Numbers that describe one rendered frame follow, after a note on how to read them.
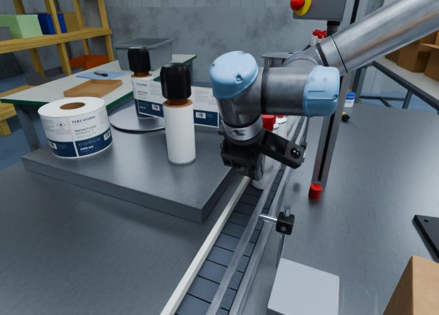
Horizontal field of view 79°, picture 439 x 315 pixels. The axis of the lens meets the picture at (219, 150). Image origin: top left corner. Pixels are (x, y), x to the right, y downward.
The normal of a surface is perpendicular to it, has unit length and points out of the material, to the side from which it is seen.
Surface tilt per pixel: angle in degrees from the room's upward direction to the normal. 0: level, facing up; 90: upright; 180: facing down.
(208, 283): 0
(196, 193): 0
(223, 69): 30
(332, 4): 90
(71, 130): 90
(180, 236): 0
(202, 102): 90
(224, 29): 90
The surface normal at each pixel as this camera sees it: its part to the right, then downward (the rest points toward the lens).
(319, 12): -0.85, 0.25
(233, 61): -0.19, -0.54
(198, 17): -0.21, 0.47
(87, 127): 0.66, 0.36
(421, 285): 0.00, -0.88
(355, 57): -0.09, 0.71
